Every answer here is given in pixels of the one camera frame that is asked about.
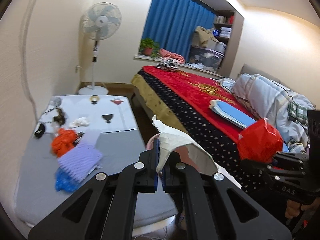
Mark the striped black white garment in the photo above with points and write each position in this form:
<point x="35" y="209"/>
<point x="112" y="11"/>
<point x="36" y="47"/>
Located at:
<point x="168" y="65"/>

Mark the wooden bookshelf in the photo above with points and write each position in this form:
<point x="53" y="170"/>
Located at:
<point x="234" y="20"/>

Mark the blue white folded towel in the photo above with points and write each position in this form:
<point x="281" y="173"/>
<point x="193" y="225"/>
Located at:
<point x="232" y="114"/>

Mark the blue plastic bag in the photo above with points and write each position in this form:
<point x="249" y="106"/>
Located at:
<point x="64" y="182"/>

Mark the red plastic bag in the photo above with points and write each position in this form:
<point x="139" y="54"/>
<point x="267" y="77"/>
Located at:
<point x="259" y="142"/>

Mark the white paper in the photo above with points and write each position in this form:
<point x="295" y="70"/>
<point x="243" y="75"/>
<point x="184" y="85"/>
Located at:
<point x="173" y="140"/>

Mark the purple foam mesh wrap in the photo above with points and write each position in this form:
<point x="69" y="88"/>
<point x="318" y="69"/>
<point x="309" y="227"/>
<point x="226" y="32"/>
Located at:
<point x="80" y="161"/>

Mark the leopard hair scrunchie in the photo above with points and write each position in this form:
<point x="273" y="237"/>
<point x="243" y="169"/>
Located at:
<point x="60" y="117"/>

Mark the beige jacket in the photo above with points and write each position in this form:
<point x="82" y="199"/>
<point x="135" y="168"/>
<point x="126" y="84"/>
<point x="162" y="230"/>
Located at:
<point x="206" y="36"/>

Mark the low folding table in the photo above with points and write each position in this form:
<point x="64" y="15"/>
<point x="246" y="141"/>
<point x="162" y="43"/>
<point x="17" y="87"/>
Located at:
<point x="85" y="154"/>

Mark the plaid white duvet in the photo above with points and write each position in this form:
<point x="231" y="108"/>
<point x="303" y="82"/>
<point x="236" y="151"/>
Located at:
<point x="283" y="108"/>

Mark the black hair clip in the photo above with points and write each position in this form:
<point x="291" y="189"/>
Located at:
<point x="40" y="131"/>

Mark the blue window curtain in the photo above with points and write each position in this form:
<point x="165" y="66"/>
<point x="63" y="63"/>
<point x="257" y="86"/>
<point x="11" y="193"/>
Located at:
<point x="171" y="23"/>

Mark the pink clothes on sill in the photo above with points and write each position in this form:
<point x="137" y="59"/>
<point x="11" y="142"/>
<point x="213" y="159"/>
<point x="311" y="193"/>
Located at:
<point x="170" y="55"/>

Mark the grey white table cloth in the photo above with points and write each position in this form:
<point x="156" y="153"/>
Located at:
<point x="82" y="152"/>

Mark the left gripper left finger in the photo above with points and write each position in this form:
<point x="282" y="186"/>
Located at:
<point x="148" y="178"/>

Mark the transparent storage box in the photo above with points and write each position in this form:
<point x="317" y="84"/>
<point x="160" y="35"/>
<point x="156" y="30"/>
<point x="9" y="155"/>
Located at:
<point x="205" y="59"/>

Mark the potted green plant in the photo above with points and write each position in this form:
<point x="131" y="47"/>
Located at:
<point x="148" y="47"/>

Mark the white tissue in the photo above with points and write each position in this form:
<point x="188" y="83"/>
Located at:
<point x="80" y="122"/>

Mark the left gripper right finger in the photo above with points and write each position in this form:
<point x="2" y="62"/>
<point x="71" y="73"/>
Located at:
<point x="171" y="173"/>

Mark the red blanket on bed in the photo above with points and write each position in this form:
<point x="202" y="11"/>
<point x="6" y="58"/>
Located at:
<point x="188" y="96"/>

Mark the white standing fan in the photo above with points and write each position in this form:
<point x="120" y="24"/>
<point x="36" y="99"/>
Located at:
<point x="99" y="22"/>

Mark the person right hand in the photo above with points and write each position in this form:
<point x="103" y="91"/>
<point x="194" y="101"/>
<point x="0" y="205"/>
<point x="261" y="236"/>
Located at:
<point x="293" y="209"/>

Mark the orange plastic bag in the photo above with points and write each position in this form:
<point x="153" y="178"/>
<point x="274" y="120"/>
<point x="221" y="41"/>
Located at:
<point x="63" y="142"/>

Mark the pink plastic trash bin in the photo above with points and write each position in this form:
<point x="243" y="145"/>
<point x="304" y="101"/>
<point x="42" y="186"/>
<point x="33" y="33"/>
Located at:
<point x="150" y="142"/>

